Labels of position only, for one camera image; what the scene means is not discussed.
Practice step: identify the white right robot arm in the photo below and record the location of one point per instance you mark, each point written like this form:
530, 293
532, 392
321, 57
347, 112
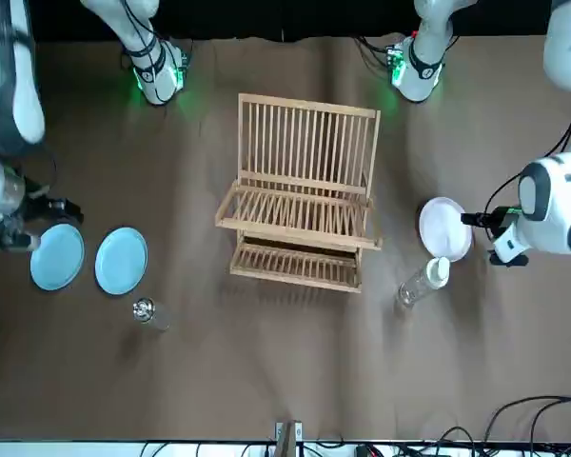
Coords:
26, 114

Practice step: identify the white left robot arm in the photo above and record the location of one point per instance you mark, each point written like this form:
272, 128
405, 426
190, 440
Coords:
566, 57

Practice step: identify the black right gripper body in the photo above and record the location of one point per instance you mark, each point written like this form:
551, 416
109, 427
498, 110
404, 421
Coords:
40, 212

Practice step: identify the aluminium post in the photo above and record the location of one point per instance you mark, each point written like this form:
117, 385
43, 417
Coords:
288, 438

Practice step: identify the wooden dish rack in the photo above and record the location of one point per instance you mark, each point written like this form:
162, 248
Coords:
304, 209

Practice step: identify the clear bottle grey cap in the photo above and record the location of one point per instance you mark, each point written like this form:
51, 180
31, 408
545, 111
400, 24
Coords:
421, 283

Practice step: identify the clear bottle metal cap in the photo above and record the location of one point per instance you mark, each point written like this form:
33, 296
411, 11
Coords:
150, 314

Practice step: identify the pale round plate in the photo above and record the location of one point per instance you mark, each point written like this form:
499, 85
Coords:
442, 231

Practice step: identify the blue round plate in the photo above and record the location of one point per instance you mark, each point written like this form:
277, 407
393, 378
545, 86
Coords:
57, 259
121, 262

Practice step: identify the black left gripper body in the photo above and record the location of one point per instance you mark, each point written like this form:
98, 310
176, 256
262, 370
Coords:
504, 218

